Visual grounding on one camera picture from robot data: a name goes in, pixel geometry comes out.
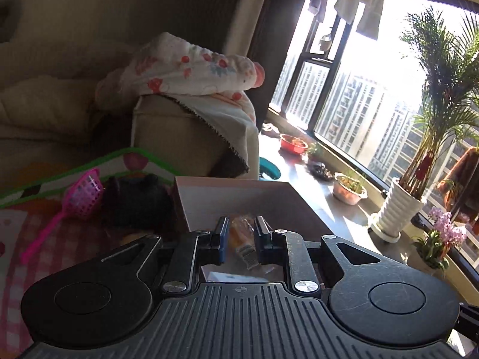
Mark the light grey hanging garment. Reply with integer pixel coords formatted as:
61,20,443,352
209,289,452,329
335,0,388,40

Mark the white floral blanket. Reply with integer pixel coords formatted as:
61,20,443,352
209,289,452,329
95,32,266,111

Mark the dark window frame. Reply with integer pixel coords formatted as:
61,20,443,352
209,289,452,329
269,0,479,273

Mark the beige fringed cloth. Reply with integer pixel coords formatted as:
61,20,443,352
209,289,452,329
161,92,260,174

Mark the pale pot with sprouts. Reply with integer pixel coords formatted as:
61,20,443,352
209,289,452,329
333,168,368,206

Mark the black plush toy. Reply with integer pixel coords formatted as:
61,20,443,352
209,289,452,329
101,174,175,230

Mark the pink cardboard box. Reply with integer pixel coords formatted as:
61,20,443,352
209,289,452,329
174,176,335,285

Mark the small jar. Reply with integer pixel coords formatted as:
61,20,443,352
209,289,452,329
318,26,334,53

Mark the teal plastic object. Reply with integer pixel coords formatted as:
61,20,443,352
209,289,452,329
259,157,281,180

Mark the palm in white ribbed pot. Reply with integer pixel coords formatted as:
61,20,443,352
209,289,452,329
369,5,479,242

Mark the brown hanging garment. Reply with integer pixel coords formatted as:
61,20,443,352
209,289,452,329
438,147,479,232

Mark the beige sofa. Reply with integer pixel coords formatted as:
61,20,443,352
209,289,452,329
0,37,259,195

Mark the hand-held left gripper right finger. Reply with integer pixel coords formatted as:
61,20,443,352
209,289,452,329
254,216,382,293

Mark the colourful play mat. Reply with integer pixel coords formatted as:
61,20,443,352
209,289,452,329
0,147,188,356

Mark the red plant bowl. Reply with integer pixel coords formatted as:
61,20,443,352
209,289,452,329
280,134,309,155

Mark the beige curtain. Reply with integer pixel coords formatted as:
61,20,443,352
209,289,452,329
225,0,317,109

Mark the pink orchid plant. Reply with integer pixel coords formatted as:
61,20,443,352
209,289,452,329
412,206,468,273

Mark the small green potted plant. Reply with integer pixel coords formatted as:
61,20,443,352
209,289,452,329
307,141,327,165

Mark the folded cream blanket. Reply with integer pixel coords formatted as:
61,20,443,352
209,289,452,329
0,75,101,135

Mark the orange bread packet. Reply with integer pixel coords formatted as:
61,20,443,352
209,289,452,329
229,215,263,270

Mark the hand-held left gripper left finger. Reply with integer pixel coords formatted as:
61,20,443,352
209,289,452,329
101,216,230,295

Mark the pink toy net scoop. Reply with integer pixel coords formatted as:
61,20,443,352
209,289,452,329
20,168,104,264

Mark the dark plant dish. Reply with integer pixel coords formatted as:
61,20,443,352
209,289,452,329
309,161,334,182

